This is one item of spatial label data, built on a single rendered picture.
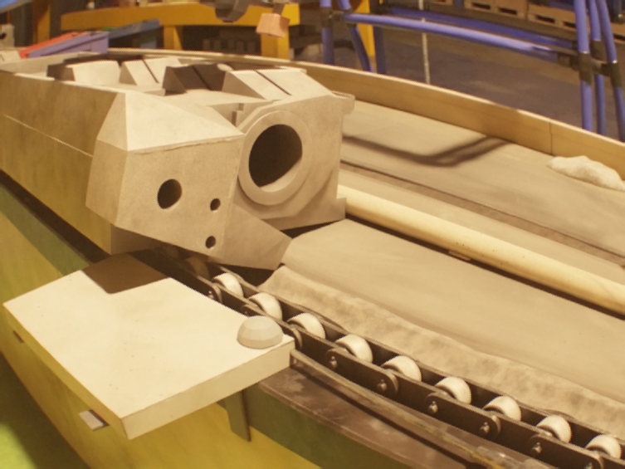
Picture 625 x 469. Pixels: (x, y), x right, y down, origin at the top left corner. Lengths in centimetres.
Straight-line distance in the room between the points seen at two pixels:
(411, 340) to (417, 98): 87
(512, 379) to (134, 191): 43
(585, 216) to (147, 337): 69
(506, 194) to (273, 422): 62
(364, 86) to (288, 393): 111
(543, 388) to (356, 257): 38
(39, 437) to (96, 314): 121
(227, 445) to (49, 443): 115
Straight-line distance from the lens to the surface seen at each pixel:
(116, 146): 82
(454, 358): 80
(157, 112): 85
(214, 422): 85
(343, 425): 66
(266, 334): 73
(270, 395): 72
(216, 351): 73
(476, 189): 123
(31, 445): 197
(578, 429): 63
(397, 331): 85
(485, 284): 94
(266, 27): 115
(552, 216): 115
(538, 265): 92
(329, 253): 102
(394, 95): 167
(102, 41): 277
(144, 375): 70
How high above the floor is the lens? 117
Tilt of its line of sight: 22 degrees down
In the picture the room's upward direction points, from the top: 3 degrees counter-clockwise
